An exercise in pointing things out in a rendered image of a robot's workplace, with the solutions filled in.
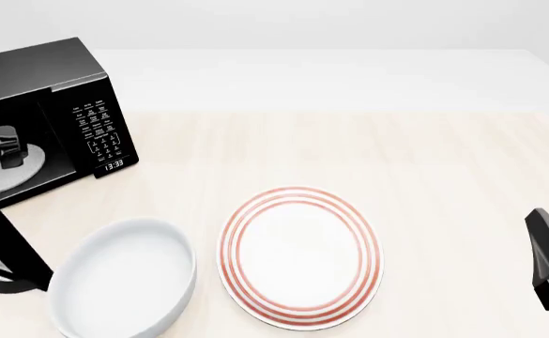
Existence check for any black microwave oven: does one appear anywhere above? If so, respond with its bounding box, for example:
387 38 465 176
0 37 140 209

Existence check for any round glass turntable plate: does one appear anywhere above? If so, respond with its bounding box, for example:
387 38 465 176
0 143 46 196

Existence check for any white plate with red rings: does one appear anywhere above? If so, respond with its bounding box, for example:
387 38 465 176
216 185 386 332

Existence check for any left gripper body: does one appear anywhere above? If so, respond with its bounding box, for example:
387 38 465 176
0 132 23 158

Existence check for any white oval baking dish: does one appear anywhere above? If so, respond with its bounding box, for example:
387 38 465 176
47 217 198 338

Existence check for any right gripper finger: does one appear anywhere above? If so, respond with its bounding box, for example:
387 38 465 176
524 207 549 284

